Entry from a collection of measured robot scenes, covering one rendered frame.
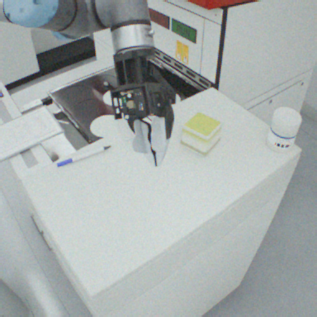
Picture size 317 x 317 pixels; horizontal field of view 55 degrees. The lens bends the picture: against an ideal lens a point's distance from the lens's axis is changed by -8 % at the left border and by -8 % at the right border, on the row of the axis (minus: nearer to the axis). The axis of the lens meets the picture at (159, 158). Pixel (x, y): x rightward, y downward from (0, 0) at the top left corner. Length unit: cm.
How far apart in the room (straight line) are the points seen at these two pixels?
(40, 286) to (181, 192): 117
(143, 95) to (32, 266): 139
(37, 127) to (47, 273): 100
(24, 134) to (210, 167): 50
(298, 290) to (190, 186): 116
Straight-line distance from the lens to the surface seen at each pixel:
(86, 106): 108
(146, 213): 69
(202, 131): 76
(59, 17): 56
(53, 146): 99
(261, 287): 171
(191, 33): 104
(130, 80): 56
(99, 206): 71
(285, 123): 79
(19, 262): 184
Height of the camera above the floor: 153
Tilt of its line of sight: 46 degrees down
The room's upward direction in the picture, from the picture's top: straight up
